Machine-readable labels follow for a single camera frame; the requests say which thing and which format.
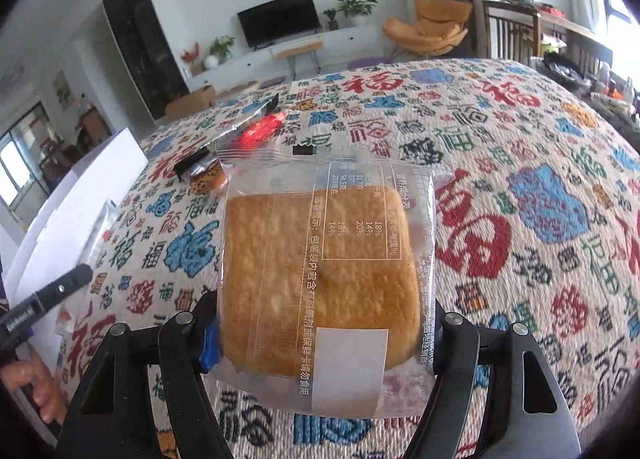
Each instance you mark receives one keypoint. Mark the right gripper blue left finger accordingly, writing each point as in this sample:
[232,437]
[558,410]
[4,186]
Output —
[111,416]

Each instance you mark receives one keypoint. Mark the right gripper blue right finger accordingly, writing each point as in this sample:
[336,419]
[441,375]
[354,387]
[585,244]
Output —
[525,414]

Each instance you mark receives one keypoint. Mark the dark clear snack bag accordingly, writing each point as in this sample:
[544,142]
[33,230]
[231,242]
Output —
[198,161]

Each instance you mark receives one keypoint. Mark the clear bagged toast bread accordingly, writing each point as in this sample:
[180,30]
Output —
[326,298]

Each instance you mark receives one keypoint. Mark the small bagged orange bun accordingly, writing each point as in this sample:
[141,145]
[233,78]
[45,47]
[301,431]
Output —
[212,180]

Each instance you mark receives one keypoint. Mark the red snack pouch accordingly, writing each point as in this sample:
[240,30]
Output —
[261,131]

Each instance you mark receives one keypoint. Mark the person's left hand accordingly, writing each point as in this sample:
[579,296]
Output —
[46,392]

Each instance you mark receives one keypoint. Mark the white cardboard box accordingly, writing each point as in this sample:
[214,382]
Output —
[57,236]

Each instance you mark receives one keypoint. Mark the patterned woven tablecloth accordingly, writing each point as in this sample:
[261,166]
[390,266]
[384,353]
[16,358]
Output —
[539,226]

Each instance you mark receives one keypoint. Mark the brown cardboard box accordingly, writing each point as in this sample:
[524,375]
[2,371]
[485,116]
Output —
[190,104]

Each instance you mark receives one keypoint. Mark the black display cabinet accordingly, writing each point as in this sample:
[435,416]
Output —
[146,53]

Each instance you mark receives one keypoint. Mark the red flower vase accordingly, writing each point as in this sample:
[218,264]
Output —
[193,59]

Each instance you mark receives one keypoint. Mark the green plant white pot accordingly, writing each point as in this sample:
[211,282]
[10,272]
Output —
[220,51]

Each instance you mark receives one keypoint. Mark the wooden side table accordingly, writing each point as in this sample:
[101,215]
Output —
[572,55]

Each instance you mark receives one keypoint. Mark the wooden bench stool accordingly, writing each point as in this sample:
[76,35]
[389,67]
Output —
[291,55]

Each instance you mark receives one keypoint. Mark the dark wooden chair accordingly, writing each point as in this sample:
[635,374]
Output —
[513,31]

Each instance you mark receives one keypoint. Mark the orange lounge chair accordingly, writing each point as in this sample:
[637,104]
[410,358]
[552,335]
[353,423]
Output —
[440,27]

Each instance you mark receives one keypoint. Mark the white TV cabinet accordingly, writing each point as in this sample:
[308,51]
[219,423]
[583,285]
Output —
[299,58]

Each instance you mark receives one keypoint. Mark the black television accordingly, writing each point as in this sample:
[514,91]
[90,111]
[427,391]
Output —
[278,19]

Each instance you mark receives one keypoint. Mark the small potted plant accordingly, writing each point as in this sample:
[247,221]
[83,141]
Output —
[331,17]

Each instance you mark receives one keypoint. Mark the potted green plant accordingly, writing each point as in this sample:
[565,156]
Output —
[357,11]

